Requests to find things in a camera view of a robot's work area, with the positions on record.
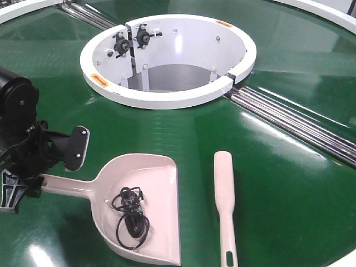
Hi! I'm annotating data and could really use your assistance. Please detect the green conveyor belt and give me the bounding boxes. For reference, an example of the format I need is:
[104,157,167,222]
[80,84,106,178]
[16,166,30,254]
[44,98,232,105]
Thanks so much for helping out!
[1,1,355,266]

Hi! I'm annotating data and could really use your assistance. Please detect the right black bearing mount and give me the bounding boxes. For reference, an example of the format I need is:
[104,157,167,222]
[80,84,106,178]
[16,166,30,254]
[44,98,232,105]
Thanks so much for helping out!
[133,24,163,49]

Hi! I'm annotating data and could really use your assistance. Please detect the right steel conveyor rollers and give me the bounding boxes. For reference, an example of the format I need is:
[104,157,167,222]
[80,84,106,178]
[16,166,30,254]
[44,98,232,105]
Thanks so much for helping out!
[225,87,355,168]

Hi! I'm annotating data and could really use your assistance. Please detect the steel conveyor rollers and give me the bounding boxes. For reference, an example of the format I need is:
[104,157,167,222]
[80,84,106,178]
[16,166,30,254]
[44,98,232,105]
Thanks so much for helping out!
[225,87,355,168]
[57,1,117,31]

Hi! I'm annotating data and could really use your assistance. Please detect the white inner conveyor ring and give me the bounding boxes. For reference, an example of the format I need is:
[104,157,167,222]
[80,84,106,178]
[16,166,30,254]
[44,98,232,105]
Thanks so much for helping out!
[80,14,257,110]

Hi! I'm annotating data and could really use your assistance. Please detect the white outer rim left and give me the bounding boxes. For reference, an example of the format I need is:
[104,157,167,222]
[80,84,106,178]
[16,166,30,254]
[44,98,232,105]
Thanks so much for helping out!
[0,0,63,24]

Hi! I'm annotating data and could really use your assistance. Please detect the white outer rim right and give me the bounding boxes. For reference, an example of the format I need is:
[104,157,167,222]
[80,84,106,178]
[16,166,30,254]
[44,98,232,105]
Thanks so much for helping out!
[276,0,355,34]

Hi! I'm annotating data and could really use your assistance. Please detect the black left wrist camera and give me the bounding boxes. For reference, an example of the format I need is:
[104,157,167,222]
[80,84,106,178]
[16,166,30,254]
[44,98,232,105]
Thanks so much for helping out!
[45,126,90,171]

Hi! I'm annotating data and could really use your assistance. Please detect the black bearing mount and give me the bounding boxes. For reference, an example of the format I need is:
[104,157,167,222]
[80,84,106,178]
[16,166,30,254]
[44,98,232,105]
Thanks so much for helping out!
[112,32,130,58]
[133,24,163,49]

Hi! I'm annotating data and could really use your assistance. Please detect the left black bearing mount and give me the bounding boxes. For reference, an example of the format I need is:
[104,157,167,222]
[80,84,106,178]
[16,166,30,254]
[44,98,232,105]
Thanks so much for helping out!
[112,32,130,58]

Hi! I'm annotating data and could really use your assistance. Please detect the white rim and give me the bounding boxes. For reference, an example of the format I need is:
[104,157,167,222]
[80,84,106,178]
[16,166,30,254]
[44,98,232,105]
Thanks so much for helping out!
[0,0,63,24]
[276,0,355,34]

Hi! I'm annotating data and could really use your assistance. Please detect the black cable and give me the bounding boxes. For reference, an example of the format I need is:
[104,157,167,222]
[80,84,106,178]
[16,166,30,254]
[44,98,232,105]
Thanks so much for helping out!
[105,186,150,251]

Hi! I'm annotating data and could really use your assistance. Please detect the orange rear warning sticker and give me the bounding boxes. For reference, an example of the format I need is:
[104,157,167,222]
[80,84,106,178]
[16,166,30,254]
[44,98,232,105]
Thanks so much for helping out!
[215,20,233,28]

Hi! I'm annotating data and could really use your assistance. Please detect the left steel conveyor rollers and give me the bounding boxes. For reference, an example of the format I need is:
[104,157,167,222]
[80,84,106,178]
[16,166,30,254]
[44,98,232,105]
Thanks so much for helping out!
[57,1,117,31]

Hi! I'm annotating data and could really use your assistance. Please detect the pink plastic dustpan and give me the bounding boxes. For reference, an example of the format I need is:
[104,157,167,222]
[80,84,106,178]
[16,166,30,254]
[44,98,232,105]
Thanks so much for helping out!
[41,153,181,266]

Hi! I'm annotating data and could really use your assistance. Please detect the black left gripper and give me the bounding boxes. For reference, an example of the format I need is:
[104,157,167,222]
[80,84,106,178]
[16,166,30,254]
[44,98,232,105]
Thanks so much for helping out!
[1,120,55,214]

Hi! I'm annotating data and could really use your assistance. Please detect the pink plastic broom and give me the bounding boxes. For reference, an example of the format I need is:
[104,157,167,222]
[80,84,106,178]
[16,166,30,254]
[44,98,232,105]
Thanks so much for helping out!
[214,151,238,266]

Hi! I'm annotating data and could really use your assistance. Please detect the orange arrow warning sticker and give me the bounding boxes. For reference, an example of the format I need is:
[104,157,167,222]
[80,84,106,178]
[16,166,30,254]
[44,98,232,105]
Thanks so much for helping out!
[90,73,110,88]

